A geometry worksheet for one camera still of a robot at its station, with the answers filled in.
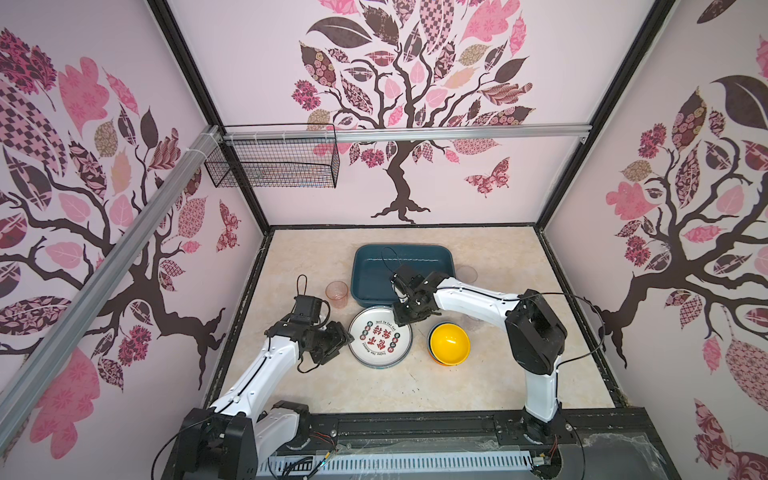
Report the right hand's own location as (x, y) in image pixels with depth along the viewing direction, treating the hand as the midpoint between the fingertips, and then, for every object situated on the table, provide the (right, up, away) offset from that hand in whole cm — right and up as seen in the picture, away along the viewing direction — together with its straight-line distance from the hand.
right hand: (398, 315), depth 89 cm
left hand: (-14, -8, -7) cm, 18 cm away
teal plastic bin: (-9, +14, +18) cm, 25 cm away
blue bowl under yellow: (+8, -6, -10) cm, 15 cm away
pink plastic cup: (-20, +6, +5) cm, 21 cm away
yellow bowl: (+14, -7, -8) cm, 18 cm away
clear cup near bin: (+24, +12, +11) cm, 28 cm away
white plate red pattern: (-6, -8, -2) cm, 10 cm away
